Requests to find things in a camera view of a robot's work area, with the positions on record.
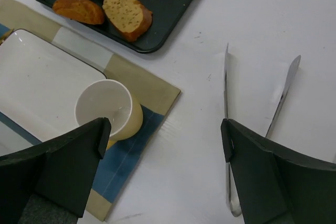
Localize sliced loaf bread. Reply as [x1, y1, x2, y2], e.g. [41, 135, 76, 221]
[102, 0, 152, 42]

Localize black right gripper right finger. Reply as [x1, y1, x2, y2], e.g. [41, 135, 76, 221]
[228, 119, 335, 223]

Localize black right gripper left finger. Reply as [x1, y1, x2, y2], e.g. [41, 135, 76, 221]
[1, 118, 111, 223]

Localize orange toasted bread slice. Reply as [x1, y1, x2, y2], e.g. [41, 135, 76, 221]
[52, 0, 105, 25]

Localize yellow ceramic mug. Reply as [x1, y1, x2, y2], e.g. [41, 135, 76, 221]
[75, 79, 143, 148]

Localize metal tongs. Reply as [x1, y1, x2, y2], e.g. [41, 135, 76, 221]
[220, 46, 301, 218]

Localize white rectangular plate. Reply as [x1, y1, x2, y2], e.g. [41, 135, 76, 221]
[1, 29, 106, 142]

